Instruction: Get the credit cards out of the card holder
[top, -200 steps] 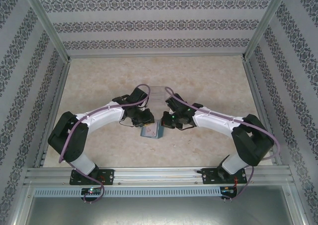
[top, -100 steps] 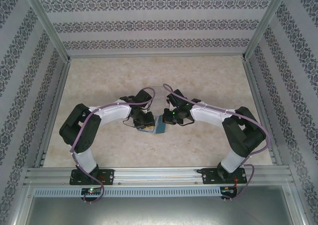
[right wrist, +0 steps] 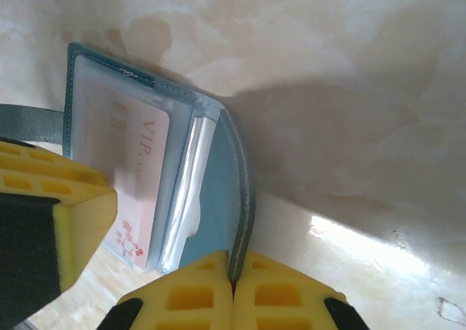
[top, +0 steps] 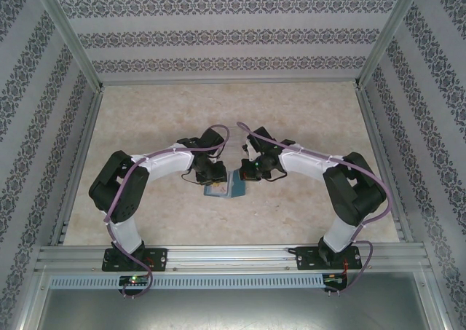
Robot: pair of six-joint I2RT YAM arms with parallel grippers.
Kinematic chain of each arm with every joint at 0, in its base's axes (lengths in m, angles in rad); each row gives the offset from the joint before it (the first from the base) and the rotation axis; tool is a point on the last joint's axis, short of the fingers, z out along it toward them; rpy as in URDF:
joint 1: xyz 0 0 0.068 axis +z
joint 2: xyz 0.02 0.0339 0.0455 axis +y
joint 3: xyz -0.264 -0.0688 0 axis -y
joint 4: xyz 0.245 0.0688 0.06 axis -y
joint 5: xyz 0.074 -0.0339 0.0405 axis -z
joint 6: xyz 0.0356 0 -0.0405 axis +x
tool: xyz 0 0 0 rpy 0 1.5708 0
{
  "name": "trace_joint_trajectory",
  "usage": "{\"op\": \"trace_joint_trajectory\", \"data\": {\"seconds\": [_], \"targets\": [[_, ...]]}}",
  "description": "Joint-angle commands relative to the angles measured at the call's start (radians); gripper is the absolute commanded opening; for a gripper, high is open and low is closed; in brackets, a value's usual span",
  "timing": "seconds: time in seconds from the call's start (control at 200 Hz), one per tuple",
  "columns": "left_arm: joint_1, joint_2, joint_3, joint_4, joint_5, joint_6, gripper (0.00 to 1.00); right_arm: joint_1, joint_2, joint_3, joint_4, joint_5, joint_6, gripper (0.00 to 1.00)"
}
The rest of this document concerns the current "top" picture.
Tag grey slotted cable duct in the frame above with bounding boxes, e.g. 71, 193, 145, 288
48, 274, 325, 290

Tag aluminium side rail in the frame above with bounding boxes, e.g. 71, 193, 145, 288
50, 87, 106, 246
356, 87, 415, 243

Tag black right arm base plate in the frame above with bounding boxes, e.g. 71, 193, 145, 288
295, 245, 363, 272

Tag teal leather card holder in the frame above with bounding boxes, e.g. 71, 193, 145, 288
202, 169, 249, 200

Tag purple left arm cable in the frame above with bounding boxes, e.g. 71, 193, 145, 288
104, 123, 229, 299

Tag thin black left gripper cable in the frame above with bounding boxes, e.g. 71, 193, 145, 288
181, 165, 200, 184

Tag aluminium frame post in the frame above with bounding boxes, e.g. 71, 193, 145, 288
28, 0, 105, 93
356, 0, 426, 90

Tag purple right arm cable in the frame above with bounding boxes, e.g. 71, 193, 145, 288
236, 121, 390, 296

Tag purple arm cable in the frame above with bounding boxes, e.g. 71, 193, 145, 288
104, 123, 229, 299
236, 121, 390, 296

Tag aluminium mounting rail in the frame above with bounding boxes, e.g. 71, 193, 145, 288
34, 243, 433, 273

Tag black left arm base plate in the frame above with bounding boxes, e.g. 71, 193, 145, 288
101, 248, 169, 272

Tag grey metal panel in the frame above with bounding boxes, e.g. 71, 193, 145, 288
34, 271, 443, 330

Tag aluminium back rail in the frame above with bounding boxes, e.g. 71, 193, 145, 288
100, 77, 361, 87

